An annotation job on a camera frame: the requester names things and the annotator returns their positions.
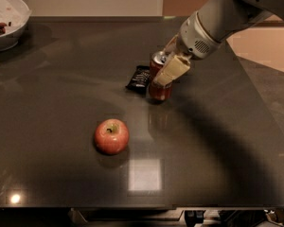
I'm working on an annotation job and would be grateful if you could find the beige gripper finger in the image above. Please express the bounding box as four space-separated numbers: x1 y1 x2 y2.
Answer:
163 35 178 54
153 53 190 87

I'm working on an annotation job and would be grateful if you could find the white napkin in bowl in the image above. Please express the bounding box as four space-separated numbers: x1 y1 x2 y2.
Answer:
0 0 22 26

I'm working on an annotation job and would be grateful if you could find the black rxbar chocolate bar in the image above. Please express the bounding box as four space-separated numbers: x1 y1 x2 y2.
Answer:
126 65 151 94

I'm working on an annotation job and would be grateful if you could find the white bowl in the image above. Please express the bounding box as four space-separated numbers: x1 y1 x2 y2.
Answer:
0 0 31 51

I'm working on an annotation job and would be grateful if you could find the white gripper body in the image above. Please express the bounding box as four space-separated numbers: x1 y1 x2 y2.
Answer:
176 10 226 60

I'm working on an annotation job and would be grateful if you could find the red coke can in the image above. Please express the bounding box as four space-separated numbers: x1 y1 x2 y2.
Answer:
149 51 172 101

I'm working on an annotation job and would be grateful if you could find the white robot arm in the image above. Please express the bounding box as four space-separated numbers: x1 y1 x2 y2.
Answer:
153 0 284 86

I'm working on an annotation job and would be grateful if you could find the red apple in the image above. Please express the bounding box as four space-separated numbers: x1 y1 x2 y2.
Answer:
94 118 130 155

